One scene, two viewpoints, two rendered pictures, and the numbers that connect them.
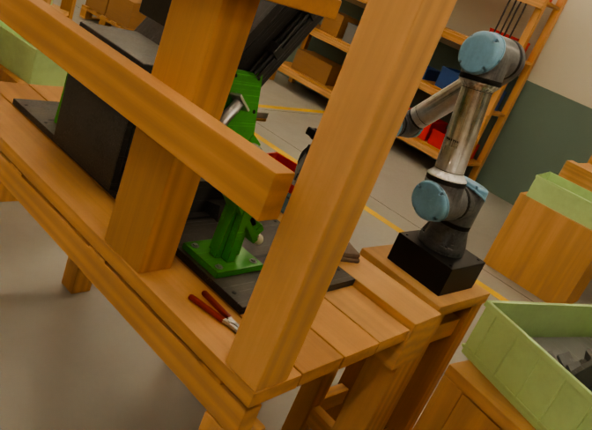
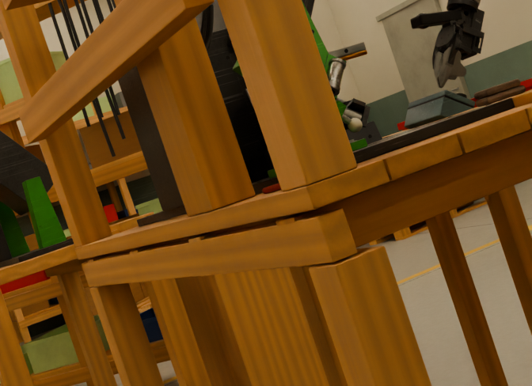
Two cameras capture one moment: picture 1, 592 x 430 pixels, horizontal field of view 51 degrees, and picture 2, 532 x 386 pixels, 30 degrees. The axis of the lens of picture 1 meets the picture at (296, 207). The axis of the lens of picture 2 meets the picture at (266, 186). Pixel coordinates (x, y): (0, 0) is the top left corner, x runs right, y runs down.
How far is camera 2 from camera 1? 104 cm
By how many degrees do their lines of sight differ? 36
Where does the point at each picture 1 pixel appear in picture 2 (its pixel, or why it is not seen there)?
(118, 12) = not seen: hidden behind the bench
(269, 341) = (279, 117)
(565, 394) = not seen: outside the picture
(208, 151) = (144, 6)
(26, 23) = (58, 97)
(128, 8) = not seen: hidden behind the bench
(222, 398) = (303, 232)
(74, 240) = (181, 253)
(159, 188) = (174, 105)
